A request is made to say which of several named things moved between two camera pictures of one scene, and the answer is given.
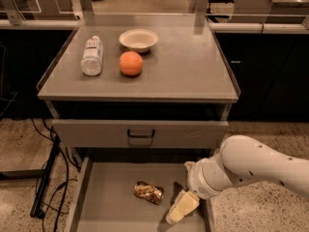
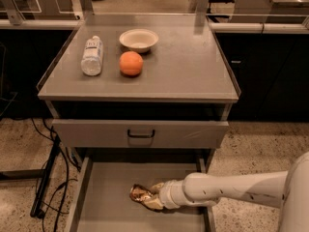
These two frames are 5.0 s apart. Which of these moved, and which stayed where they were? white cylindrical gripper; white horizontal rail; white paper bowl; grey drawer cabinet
Moved: white cylindrical gripper
Stayed: grey drawer cabinet; white paper bowl; white horizontal rail
